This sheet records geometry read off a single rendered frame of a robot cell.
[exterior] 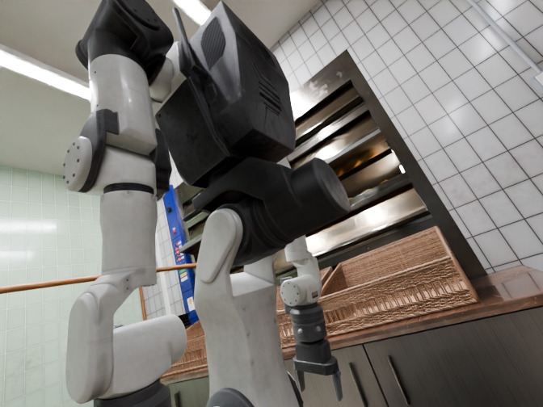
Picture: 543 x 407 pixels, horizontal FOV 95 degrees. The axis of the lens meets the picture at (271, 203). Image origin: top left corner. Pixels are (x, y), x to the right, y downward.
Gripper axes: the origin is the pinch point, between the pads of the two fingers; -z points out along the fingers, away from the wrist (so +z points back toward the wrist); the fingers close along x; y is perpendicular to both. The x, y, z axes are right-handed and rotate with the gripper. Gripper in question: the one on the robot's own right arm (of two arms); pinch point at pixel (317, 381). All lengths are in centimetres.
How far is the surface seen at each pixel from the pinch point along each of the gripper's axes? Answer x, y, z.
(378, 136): -14, -79, 88
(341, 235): 21, -86, 39
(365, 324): -0.8, -38.4, 2.8
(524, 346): -44, -36, 0
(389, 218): -8, -88, 44
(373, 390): -1.0, -32.7, -16.9
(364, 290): -2.8, -38.6, 15.1
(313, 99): 22, -89, 135
